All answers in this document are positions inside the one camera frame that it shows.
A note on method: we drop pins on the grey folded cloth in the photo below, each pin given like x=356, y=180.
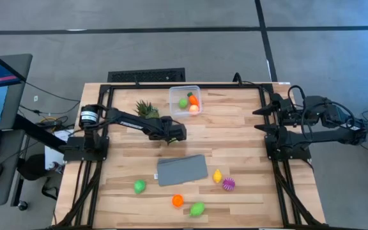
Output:
x=182, y=169

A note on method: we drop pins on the white paper sheet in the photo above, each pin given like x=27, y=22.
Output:
x=54, y=158

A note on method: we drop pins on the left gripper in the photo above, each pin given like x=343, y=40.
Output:
x=176, y=132

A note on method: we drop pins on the purple spiky toy ball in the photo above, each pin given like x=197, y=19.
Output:
x=228, y=184

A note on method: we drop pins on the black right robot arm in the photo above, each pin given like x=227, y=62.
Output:
x=331, y=135

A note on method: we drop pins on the black floor vent grille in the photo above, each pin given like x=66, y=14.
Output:
x=145, y=76

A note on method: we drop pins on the black caster wheel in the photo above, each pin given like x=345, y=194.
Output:
x=22, y=205

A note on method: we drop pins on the orange toy tangerine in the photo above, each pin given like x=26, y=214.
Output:
x=177, y=200

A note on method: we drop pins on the peach coloured toy fruit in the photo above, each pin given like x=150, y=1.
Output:
x=194, y=109

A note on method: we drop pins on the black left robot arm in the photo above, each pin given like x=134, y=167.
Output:
x=129, y=121

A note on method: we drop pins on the potted succulent plant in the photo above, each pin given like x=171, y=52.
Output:
x=145, y=108

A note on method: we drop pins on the black aluminium table frame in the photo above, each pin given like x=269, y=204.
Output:
x=222, y=86

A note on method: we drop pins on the clear plastic tupperware container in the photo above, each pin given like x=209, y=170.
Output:
x=174, y=111

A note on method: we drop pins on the grey computer cart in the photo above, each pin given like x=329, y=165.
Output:
x=18, y=102

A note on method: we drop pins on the light green toy pepper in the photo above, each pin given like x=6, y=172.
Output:
x=139, y=186

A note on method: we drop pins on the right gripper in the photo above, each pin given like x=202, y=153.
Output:
x=287, y=111

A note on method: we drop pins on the light green ridged toy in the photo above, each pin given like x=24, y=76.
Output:
x=183, y=103

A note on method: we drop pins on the yellow toy lemon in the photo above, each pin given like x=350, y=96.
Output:
x=217, y=176

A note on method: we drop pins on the orange toy carrot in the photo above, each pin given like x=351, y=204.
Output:
x=193, y=99

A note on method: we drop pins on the light green toy cabbage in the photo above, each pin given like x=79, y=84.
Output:
x=197, y=209

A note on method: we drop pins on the black round base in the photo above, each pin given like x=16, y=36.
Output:
x=32, y=167

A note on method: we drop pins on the black cart support beam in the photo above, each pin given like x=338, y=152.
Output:
x=40, y=134

